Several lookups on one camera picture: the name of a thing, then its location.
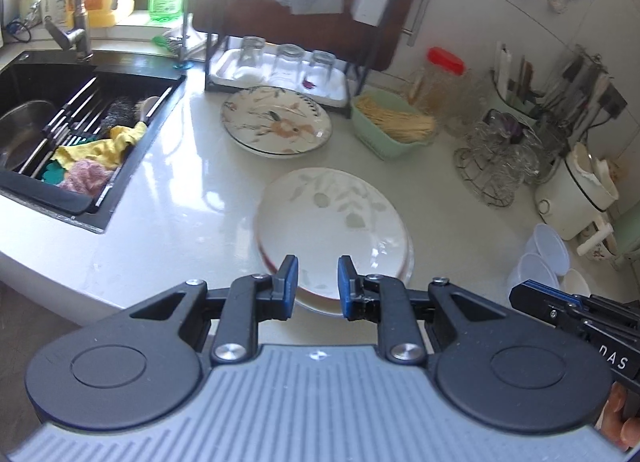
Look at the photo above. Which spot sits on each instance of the floral ceramic mug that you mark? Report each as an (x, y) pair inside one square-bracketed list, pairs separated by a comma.
[(597, 242)]

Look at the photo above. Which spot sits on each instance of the red-lid plastic jar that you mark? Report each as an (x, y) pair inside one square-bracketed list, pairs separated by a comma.
[(442, 76)]

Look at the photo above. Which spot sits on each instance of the steel pot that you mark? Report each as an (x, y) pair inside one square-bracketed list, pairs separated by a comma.
[(25, 129)]

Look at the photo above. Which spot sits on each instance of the black scrubbing brush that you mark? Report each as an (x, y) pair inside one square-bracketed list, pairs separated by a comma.
[(117, 112)]

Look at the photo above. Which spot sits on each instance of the tall clear glass jar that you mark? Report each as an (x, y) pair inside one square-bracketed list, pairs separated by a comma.
[(467, 101)]

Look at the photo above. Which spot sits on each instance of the brown cutting board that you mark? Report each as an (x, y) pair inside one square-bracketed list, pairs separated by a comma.
[(385, 46)]

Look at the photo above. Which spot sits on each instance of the floral plate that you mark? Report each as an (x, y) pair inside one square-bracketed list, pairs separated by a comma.
[(275, 121)]

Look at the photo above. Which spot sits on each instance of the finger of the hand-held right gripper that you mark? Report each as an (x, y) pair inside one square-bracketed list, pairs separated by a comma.
[(545, 302)]

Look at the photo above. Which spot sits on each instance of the black dish rack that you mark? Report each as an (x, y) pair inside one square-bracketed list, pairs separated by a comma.
[(212, 41)]

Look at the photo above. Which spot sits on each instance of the black sink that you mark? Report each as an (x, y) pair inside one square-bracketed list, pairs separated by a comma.
[(130, 65)]

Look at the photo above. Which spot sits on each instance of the green basket of sticks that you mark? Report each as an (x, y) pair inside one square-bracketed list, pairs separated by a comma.
[(395, 126)]

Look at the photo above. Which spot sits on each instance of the white leaf-print plate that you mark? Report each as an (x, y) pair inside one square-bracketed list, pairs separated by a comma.
[(325, 222)]

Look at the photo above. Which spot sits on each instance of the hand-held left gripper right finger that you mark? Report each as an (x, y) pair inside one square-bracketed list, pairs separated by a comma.
[(346, 292)]

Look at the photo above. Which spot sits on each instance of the person's right hand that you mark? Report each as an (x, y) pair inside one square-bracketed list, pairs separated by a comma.
[(614, 417)]

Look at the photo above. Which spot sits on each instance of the white rice cooker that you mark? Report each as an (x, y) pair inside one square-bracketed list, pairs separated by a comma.
[(570, 197)]

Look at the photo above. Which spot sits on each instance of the yellow cloth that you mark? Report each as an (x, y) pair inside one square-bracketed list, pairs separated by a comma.
[(112, 147)]

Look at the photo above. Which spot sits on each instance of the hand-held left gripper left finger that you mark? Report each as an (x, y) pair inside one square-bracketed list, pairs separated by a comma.
[(289, 289)]

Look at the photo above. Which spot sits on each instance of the pink cloth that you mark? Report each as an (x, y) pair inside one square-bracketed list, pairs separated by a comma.
[(85, 176)]

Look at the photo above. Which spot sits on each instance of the roll-up sink rack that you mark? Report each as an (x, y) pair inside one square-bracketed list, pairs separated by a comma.
[(75, 111)]

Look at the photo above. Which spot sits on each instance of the clear drinking glass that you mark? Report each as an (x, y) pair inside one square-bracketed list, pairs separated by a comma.
[(249, 59), (320, 72), (287, 66)]

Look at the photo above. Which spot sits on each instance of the steel faucet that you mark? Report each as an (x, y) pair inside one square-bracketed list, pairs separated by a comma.
[(80, 1)]

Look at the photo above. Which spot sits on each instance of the white drip tray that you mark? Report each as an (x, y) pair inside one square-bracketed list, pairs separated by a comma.
[(225, 69)]

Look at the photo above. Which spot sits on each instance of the wall utensil rack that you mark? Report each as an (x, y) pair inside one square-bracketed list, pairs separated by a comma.
[(585, 81)]

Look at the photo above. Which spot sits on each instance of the purple glass cup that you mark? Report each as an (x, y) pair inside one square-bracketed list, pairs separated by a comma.
[(511, 124)]

